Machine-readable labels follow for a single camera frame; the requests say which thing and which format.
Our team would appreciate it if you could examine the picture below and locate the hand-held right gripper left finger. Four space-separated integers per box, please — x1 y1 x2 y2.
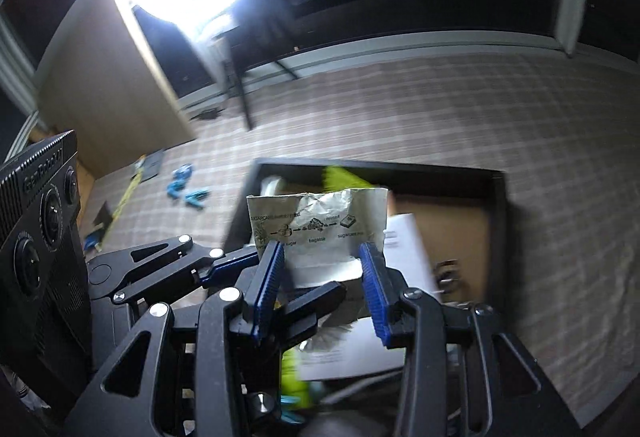
62 239 286 437

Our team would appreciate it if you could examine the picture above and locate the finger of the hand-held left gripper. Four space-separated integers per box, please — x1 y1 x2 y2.
87 234 261 305
260 281 347 353

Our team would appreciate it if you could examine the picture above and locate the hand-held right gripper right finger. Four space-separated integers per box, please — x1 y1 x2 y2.
359 241 583 437

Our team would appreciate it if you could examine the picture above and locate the white paper sachet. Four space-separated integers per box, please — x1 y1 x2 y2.
246 187 390 290

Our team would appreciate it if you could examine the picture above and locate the large teal clothes clip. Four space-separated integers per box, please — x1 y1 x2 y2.
280 394 306 423

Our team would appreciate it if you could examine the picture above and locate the black storage box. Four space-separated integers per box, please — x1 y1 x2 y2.
222 158 517 418

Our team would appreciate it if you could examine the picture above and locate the white printed leaflet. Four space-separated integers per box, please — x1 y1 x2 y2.
297 312 406 380
382 214 446 303

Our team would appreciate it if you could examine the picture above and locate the black packet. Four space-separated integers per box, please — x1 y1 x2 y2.
92 202 116 228

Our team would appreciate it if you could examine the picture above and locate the metal clip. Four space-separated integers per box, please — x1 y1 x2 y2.
432 259 463 293

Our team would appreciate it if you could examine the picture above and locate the lime green bottle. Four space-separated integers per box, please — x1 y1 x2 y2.
280 347 311 413

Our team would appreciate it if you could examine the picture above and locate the long yellow strip packet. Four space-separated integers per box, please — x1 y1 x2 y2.
95 157 148 253

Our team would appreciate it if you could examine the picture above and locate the yellow-green shuttlecock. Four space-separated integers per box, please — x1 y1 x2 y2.
322 165 381 198

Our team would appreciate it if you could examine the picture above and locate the grey foil packet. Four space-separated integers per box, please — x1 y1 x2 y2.
142 149 166 182

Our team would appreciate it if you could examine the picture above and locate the wooden cabinet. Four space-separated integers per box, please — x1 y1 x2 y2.
35 0 196 178

